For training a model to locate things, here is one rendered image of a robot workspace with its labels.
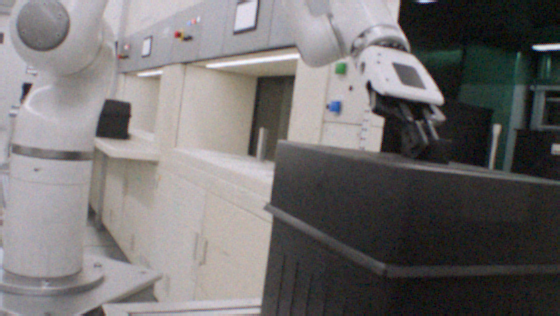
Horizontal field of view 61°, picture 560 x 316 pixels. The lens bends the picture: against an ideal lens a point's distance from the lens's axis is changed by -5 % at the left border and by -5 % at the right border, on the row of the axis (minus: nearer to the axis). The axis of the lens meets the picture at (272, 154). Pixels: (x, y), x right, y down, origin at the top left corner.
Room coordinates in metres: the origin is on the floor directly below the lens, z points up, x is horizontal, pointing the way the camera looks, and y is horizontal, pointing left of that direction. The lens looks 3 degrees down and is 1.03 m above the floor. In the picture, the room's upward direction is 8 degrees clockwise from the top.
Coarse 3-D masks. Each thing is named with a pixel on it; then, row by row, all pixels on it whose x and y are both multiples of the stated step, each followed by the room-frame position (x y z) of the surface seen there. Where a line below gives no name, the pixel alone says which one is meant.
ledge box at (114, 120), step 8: (104, 104) 3.26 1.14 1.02; (112, 104) 3.28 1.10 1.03; (120, 104) 3.30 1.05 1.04; (128, 104) 3.33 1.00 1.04; (104, 112) 3.25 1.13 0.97; (112, 112) 3.28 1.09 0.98; (120, 112) 3.30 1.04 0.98; (128, 112) 3.33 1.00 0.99; (104, 120) 3.26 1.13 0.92; (112, 120) 3.29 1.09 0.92; (120, 120) 3.31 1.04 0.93; (128, 120) 3.34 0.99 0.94; (96, 128) 3.25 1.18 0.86; (104, 128) 3.27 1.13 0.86; (112, 128) 3.29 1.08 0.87; (120, 128) 3.31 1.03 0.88; (128, 128) 3.34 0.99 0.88; (96, 136) 3.25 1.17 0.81; (104, 136) 3.27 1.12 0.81; (112, 136) 3.30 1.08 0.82; (120, 136) 3.32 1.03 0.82
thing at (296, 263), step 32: (288, 224) 0.63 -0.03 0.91; (288, 256) 0.62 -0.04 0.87; (320, 256) 0.55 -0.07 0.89; (288, 288) 0.61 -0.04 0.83; (320, 288) 0.54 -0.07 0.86; (352, 288) 0.49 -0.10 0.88; (384, 288) 0.44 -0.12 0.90; (416, 288) 0.45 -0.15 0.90; (448, 288) 0.47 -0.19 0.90; (480, 288) 0.49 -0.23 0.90; (512, 288) 0.51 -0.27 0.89; (544, 288) 0.53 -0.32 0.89
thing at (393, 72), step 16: (368, 48) 0.69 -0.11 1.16; (384, 48) 0.70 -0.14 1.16; (368, 64) 0.67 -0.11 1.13; (384, 64) 0.67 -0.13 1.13; (400, 64) 0.68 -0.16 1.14; (416, 64) 0.70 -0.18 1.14; (368, 80) 0.67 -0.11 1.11; (384, 80) 0.64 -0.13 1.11; (400, 80) 0.65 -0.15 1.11; (416, 80) 0.67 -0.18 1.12; (432, 80) 0.69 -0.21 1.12; (368, 96) 0.67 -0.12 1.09; (384, 96) 0.66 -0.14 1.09; (400, 96) 0.63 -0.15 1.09; (416, 96) 0.64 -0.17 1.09; (432, 96) 0.66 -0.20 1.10
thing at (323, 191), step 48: (288, 144) 0.65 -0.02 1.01; (432, 144) 0.60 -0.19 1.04; (288, 192) 0.63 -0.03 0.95; (336, 192) 0.53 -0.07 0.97; (384, 192) 0.45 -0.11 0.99; (432, 192) 0.45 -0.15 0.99; (480, 192) 0.47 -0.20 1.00; (528, 192) 0.50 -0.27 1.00; (336, 240) 0.52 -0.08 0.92; (384, 240) 0.44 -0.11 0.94; (432, 240) 0.45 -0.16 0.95; (480, 240) 0.48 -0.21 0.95; (528, 240) 0.50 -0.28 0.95
